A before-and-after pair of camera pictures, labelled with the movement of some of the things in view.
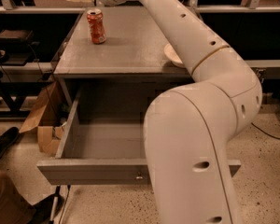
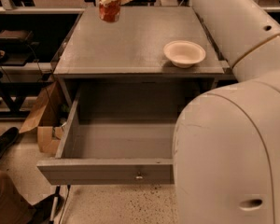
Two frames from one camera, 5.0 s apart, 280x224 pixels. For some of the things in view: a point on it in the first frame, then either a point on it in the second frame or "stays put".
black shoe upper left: [4, 141] stays put
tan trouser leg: [7, 204] stays put
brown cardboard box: [49, 118] stays put
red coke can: [94, 17] to [110, 12]
